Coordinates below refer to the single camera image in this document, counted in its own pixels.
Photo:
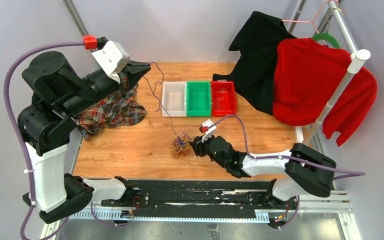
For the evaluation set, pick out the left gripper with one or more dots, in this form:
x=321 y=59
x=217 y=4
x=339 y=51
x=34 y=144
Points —
x=131 y=74

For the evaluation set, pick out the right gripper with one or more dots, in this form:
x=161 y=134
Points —
x=198 y=146

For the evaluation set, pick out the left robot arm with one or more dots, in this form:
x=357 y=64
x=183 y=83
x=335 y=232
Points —
x=59 y=96

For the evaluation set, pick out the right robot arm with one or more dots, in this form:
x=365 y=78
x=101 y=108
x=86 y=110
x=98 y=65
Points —
x=306 y=170

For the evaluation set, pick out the plaid flannel shirt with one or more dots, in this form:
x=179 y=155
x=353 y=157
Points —
x=114 y=111

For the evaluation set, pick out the white plastic bin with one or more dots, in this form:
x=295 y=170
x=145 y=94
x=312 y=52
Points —
x=173 y=99

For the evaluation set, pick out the green plastic bin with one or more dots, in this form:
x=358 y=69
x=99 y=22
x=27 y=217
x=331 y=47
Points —
x=198 y=99

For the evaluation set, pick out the red plastic bin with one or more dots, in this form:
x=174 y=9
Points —
x=223 y=98

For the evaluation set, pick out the black shirt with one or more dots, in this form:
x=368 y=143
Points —
x=253 y=74

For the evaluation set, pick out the red sweater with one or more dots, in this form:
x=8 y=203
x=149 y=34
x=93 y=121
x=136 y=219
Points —
x=306 y=76

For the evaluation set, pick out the green hanger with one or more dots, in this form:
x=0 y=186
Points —
x=323 y=36

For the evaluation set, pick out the pink hanger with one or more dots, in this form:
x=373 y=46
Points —
x=296 y=17

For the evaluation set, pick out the white clothes rack pole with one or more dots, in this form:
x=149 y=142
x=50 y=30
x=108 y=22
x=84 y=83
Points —
x=358 y=59

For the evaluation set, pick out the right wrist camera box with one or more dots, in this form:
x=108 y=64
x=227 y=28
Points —
x=207 y=128

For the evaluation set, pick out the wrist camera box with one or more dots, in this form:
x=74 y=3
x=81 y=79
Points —
x=112 y=58
x=207 y=128

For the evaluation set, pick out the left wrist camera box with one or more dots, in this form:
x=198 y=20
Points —
x=112 y=58

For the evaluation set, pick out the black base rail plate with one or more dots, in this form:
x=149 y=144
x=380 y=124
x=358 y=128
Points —
x=205 y=199

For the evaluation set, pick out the aluminium frame post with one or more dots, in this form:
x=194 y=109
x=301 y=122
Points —
x=75 y=17

